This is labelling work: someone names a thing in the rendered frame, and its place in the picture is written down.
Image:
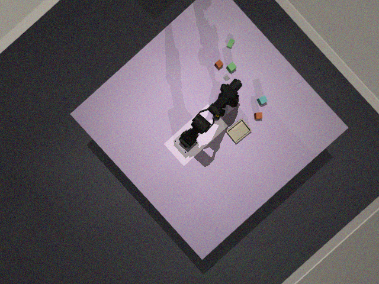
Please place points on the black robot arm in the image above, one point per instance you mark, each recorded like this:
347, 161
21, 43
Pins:
229, 94

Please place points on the teal cube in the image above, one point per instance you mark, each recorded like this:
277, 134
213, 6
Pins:
262, 100

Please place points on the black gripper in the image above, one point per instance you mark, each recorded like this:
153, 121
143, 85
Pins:
221, 113

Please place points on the green rectangular block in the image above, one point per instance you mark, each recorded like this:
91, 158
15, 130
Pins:
230, 43

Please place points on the brown cube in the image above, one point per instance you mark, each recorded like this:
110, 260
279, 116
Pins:
218, 64

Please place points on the small orange block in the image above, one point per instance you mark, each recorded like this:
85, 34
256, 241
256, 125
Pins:
257, 115

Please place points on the green cube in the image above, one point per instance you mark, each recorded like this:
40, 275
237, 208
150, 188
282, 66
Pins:
231, 67

